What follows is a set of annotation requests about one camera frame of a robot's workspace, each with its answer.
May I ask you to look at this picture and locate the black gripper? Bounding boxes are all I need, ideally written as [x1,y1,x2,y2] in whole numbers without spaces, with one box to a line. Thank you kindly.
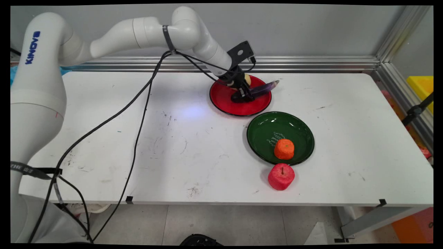
[220,71,256,103]

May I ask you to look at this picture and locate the purple toy eggplant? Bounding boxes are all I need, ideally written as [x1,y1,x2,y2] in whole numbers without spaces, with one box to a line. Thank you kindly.
[249,80,280,97]

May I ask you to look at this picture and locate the grey robot base cover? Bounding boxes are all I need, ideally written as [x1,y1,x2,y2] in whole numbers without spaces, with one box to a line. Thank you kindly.
[10,194,91,243]

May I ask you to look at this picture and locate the red round plate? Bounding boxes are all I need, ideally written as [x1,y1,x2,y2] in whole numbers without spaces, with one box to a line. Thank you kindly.
[209,74,272,117]

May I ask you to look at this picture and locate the yellow toy potato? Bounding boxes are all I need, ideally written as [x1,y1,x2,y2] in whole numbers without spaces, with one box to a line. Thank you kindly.
[231,73,252,91]

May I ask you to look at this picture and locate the dark green round plate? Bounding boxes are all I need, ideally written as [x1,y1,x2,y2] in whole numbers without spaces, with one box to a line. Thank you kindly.
[246,111,315,166]

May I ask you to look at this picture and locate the orange toy tangerine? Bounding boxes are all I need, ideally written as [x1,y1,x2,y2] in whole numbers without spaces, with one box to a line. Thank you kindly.
[274,139,295,160]

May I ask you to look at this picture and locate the red toy apple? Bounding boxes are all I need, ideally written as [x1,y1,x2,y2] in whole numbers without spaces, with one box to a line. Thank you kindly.
[268,163,296,191]

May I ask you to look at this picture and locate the black round object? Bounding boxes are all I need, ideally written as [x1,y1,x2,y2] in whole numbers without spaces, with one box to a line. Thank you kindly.
[179,234,224,246]

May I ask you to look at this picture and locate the black stand rod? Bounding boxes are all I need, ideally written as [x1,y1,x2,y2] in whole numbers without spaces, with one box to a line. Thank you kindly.
[401,93,434,127]

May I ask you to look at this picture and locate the yellow plastic box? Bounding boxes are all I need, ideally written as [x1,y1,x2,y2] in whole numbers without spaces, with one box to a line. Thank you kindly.
[406,76,434,115]

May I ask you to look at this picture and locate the grey metal table leg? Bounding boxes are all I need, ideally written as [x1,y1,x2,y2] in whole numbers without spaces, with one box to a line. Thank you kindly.
[340,206,422,240]

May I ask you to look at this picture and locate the white cloth under table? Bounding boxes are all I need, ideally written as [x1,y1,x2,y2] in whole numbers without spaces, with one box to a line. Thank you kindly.
[65,203,112,215]

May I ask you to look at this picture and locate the orange box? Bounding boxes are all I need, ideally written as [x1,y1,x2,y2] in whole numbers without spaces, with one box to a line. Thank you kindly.
[391,207,434,243]

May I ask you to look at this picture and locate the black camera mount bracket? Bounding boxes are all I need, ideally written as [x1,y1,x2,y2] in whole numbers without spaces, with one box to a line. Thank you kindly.
[227,40,257,70]

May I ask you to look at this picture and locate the long horizontal aluminium rail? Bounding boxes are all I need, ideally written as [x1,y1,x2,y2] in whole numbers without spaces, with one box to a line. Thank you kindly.
[10,56,381,73]

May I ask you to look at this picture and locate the grey strap on arm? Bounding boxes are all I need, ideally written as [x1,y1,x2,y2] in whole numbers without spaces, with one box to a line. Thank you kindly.
[162,25,178,56]

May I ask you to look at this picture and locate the slanted aluminium frame rail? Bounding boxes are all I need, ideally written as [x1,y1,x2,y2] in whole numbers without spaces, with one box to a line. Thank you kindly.
[371,5,434,154]

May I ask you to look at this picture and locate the black printed strap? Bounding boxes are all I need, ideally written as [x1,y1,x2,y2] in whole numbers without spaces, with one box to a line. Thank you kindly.
[10,161,63,180]

